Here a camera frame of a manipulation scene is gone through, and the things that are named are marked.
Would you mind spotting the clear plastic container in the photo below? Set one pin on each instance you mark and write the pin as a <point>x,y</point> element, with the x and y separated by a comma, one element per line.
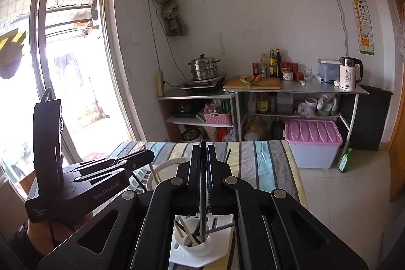
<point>327,72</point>

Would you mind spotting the red jar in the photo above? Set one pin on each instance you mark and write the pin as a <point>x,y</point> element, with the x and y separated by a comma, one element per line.
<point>295,67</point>
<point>287,67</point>
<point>299,76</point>

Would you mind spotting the white plastic bottle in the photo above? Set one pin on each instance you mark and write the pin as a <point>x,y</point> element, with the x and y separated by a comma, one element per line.
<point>251,103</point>

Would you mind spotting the yellow label bottle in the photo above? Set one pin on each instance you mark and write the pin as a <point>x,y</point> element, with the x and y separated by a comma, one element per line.
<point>272,64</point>

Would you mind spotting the large cooking oil bottle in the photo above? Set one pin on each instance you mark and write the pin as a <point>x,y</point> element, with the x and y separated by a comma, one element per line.
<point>254,128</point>

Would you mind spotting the sliding glass door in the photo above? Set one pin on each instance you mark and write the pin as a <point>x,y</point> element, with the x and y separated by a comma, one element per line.
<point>107,20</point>

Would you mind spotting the drinking glass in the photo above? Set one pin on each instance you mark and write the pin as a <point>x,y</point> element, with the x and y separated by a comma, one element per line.
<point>308,73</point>

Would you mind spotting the steel cooker table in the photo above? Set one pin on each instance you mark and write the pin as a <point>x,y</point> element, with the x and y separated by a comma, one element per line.
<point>196,94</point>

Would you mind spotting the dark glass bottle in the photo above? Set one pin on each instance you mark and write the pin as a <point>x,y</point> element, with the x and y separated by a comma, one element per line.
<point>278,64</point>

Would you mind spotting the black kitchen appliance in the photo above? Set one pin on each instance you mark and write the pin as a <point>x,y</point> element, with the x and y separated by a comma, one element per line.
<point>185,108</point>

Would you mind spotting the steel rice cooker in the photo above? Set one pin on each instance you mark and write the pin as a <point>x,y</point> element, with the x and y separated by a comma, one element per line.
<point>190,134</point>

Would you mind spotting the beige power strip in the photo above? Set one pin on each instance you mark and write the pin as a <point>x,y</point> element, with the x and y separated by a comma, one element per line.
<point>160,83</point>

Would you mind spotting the white electric kettle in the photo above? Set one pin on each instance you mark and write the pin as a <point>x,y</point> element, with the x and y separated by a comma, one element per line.
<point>348,77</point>

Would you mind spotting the black cabinet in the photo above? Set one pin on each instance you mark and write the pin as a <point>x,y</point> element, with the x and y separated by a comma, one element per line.
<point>370,118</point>

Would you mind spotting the striped tablecloth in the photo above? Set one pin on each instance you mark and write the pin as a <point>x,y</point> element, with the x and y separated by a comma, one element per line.
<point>265,159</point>

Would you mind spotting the plastic bags on shelf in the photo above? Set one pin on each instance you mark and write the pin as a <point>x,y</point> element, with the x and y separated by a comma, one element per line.
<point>327,103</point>

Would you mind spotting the clear glass bottle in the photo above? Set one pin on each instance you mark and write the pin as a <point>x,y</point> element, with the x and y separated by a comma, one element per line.
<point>263,66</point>

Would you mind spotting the steel shelf table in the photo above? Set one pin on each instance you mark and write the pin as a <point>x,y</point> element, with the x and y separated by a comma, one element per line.
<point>316,87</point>

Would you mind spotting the wooden cutting board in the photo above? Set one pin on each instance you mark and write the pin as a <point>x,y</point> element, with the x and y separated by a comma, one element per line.
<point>269,84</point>

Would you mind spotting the crumpled plastic bag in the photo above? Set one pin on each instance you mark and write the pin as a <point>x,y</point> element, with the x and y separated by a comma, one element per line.
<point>305,112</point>

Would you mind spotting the black induction cooker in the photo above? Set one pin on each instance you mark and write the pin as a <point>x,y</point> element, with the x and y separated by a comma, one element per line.
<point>202,84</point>

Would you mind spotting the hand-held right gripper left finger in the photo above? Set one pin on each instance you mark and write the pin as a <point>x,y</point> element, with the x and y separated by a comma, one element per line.
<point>193,175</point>

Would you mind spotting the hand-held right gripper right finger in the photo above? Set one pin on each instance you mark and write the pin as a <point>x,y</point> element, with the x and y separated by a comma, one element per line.
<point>218,181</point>

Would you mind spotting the steel steamer pot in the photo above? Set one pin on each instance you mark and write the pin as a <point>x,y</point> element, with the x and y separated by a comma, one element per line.
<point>204,67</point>

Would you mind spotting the dark plastic container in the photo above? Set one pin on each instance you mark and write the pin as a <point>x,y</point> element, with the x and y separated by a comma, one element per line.
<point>284,104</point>

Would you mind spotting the green onion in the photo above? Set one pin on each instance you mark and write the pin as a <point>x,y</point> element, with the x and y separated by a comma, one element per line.
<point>253,84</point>

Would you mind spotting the large dark bottle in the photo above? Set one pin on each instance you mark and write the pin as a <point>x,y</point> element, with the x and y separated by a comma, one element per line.
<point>277,130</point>

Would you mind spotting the white cup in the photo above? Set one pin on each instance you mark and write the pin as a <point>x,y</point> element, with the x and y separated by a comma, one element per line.
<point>197,249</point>

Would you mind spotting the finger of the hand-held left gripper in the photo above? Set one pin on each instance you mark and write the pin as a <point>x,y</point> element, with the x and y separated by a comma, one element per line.
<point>107,175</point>
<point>139,157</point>

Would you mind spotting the green plastic bottle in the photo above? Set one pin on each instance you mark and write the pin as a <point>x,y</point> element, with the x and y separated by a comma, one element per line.
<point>345,160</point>

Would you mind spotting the giraffe wall poster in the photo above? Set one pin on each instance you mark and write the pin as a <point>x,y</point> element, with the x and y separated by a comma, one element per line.
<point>362,23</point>

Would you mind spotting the pink lid storage box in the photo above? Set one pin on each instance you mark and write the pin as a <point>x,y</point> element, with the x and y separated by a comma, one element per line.
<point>313,143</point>

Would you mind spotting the person's left hand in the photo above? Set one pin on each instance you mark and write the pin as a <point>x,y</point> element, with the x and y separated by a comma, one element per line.
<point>63,227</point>

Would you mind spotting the light wooden chopstick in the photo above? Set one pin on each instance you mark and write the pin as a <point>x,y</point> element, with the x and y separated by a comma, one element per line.
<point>180,225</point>
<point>189,239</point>
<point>154,175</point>

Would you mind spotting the small cooking oil bottle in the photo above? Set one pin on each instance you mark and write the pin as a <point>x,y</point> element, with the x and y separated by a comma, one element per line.
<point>262,105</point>

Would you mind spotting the outdoor air conditioner unit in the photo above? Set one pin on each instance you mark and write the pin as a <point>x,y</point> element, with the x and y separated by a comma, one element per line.
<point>94,12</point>

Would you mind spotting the white wall switch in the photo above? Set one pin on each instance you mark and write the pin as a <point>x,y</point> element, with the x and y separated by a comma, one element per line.
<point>136,38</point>

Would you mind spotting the small white jar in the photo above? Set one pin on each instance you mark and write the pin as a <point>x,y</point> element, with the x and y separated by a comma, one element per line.
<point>288,76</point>

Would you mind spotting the pink plastic basket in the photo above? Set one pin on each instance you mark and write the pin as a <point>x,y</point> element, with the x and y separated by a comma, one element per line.
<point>217,118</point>

